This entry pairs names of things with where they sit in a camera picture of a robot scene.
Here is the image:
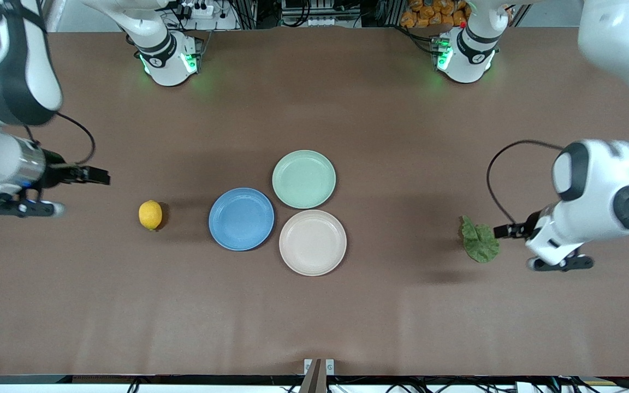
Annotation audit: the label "green lettuce leaf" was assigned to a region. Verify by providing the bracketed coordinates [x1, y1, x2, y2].
[460, 215, 501, 264]

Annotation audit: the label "yellow lemon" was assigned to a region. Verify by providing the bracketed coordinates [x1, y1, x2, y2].
[139, 200, 163, 231]

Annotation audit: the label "blue plate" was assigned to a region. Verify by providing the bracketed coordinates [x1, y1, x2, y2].
[208, 187, 275, 252]

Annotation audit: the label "white power strip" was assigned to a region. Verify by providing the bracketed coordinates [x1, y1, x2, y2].
[175, 2, 215, 20]

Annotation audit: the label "beige plate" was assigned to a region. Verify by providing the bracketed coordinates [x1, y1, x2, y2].
[278, 209, 348, 277]

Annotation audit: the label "pale green plate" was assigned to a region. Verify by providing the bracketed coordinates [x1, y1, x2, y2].
[271, 150, 337, 210]

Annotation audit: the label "orange snack bags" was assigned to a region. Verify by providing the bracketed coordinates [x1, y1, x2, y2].
[400, 0, 471, 29]

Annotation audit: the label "white electronics box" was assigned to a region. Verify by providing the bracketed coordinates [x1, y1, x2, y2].
[281, 0, 362, 28]

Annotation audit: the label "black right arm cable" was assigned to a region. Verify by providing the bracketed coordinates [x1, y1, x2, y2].
[24, 111, 97, 165]

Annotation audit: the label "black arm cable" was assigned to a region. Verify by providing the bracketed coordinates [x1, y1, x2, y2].
[24, 111, 97, 165]
[486, 140, 566, 225]

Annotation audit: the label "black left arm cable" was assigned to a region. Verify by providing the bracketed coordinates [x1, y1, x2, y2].
[486, 140, 566, 225]

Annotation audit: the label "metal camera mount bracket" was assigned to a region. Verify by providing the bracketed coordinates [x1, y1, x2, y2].
[299, 358, 335, 393]

